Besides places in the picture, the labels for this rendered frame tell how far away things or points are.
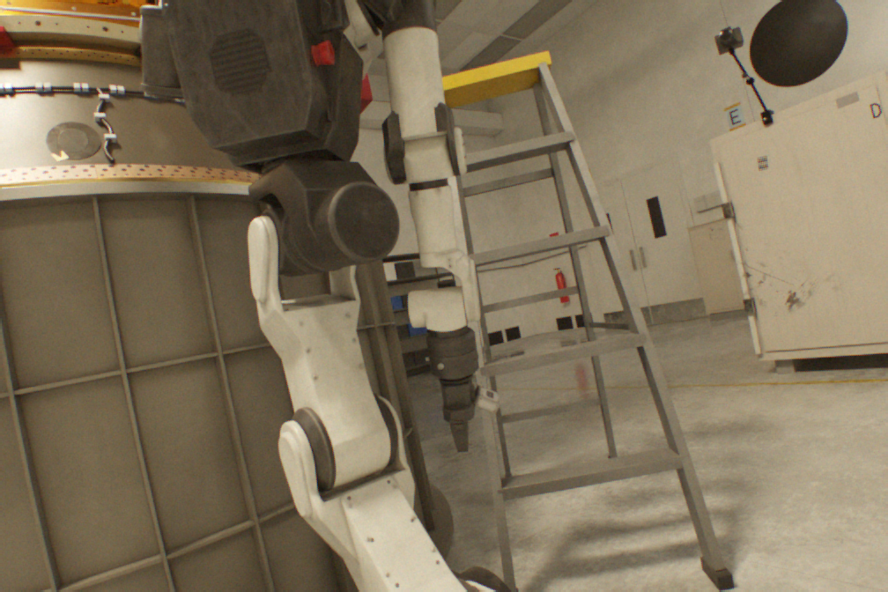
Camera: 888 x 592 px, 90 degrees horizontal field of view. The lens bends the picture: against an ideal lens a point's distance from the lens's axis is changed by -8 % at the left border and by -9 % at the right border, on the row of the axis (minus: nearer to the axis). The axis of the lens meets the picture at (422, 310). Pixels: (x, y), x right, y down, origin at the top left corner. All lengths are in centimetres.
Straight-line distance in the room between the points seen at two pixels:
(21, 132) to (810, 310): 350
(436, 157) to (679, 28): 778
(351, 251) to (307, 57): 27
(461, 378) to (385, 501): 25
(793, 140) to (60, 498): 347
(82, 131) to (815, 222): 329
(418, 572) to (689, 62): 793
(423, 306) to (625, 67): 813
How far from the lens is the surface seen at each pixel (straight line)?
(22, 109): 144
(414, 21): 85
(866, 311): 334
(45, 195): 116
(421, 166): 80
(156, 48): 103
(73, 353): 114
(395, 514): 84
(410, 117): 80
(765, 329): 349
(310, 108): 74
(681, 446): 136
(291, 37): 75
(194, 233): 119
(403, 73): 82
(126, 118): 141
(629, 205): 847
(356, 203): 68
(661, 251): 822
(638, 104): 857
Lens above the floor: 75
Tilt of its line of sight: 2 degrees up
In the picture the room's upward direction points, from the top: 12 degrees counter-clockwise
